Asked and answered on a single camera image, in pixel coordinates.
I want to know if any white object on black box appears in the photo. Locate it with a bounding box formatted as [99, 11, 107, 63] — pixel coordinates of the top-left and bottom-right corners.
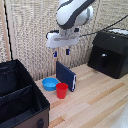
[107, 28, 128, 35]

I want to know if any black fabric divided storage box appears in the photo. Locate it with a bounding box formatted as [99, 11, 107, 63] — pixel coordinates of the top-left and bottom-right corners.
[0, 58, 51, 128]

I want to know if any blue plastic bowl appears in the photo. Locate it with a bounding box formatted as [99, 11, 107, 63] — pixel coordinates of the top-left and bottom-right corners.
[41, 77, 60, 92]

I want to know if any beige woven folding screen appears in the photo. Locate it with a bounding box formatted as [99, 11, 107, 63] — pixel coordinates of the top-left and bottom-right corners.
[0, 0, 128, 82]

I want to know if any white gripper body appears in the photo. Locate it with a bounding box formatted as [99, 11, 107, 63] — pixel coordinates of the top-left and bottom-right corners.
[45, 28, 81, 51]

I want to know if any red plastic cup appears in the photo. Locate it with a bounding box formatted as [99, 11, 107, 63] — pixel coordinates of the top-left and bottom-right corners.
[55, 82, 70, 100]

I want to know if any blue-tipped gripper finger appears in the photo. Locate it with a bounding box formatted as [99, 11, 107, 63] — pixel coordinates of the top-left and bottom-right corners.
[65, 48, 71, 56]
[53, 49, 59, 59]

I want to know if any black box with handle hole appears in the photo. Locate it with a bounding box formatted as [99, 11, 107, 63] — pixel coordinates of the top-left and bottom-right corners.
[87, 29, 128, 80]

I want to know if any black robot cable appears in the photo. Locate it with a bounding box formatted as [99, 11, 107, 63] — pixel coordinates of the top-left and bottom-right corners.
[79, 13, 128, 38]

